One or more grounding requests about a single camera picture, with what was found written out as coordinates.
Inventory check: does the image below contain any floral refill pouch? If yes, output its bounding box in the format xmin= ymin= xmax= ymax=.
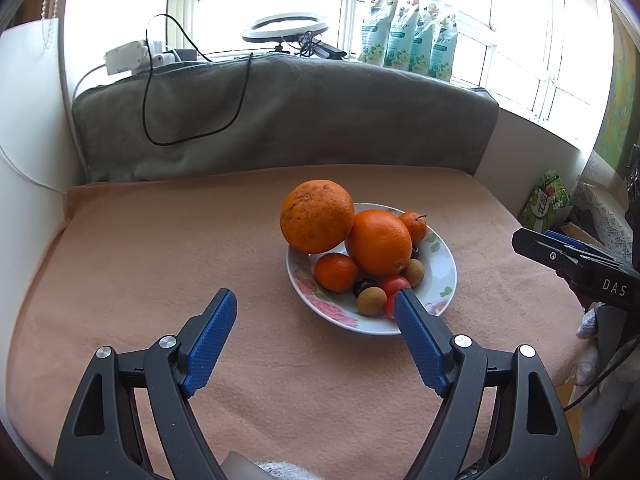
xmin=359 ymin=0 xmax=401 ymax=65
xmin=409 ymin=0 xmax=444 ymax=75
xmin=384 ymin=0 xmax=422 ymax=70
xmin=429 ymin=7 xmax=460 ymax=82

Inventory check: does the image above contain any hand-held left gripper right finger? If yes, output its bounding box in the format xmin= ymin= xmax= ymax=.
xmin=393 ymin=287 xmax=581 ymax=480

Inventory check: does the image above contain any red tomato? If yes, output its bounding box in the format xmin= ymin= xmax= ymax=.
xmin=381 ymin=275 xmax=411 ymax=297

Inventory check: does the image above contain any small mandarin with stem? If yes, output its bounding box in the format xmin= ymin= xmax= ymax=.
xmin=398 ymin=211 xmax=429 ymax=245

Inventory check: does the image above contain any stemless mandarin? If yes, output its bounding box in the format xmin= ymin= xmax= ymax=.
xmin=314 ymin=253 xmax=358 ymax=293

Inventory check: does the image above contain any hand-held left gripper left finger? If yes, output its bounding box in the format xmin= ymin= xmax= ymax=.
xmin=52 ymin=287 xmax=238 ymax=480

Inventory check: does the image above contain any white ring light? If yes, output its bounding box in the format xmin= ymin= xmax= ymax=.
xmin=242 ymin=14 xmax=323 ymax=51

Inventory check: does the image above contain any grey blanket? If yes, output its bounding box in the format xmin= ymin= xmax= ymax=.
xmin=71 ymin=52 xmax=501 ymax=183

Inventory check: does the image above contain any white board panel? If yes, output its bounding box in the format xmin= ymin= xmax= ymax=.
xmin=0 ymin=20 xmax=77 ymax=311

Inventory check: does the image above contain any black cable bundle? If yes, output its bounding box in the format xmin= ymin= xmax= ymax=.
xmin=297 ymin=30 xmax=347 ymax=60

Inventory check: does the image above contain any white plug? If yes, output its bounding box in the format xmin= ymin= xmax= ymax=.
xmin=147 ymin=40 xmax=177 ymax=67

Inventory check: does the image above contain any green snack packet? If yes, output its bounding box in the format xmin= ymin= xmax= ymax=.
xmin=517 ymin=170 xmax=572 ymax=233

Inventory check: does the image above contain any black looped cable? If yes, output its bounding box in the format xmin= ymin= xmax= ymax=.
xmin=142 ymin=14 xmax=251 ymax=147

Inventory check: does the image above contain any person's right hand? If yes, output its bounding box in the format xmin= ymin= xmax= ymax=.
xmin=569 ymin=309 xmax=603 ymax=387

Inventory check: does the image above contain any brown kiwi berry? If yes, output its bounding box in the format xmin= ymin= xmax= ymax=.
xmin=401 ymin=259 xmax=425 ymax=287
xmin=356 ymin=286 xmax=387 ymax=317

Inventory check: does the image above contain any thin white cable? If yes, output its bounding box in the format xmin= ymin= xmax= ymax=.
xmin=0 ymin=145 xmax=67 ymax=195

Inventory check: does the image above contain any white adapter cable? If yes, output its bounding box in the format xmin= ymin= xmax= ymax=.
xmin=74 ymin=62 xmax=109 ymax=102

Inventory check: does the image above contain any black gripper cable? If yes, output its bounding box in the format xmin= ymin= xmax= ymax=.
xmin=564 ymin=342 xmax=640 ymax=412

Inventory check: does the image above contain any white floral plate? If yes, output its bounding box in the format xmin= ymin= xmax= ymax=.
xmin=286 ymin=202 xmax=458 ymax=336

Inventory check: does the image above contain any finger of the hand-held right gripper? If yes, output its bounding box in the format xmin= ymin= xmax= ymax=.
xmin=511 ymin=227 xmax=585 ymax=275
xmin=544 ymin=230 xmax=610 ymax=260

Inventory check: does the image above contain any white bead cord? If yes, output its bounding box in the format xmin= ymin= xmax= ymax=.
xmin=40 ymin=0 xmax=69 ymax=49

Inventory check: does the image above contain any white window frame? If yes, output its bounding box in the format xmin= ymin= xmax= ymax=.
xmin=137 ymin=0 xmax=616 ymax=151

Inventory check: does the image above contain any speckled rough orange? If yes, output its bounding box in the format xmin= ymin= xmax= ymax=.
xmin=280 ymin=179 xmax=355 ymax=255

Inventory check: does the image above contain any brown kiwi berry front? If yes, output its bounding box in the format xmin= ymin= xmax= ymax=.
xmin=356 ymin=286 xmax=387 ymax=317

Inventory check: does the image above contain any person's left hand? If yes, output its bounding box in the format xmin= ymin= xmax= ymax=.
xmin=255 ymin=459 xmax=322 ymax=480

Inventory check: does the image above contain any large smooth orange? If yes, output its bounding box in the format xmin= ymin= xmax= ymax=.
xmin=345 ymin=209 xmax=413 ymax=277

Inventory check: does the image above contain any white lace patterned box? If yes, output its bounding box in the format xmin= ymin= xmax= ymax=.
xmin=579 ymin=182 xmax=632 ymax=261

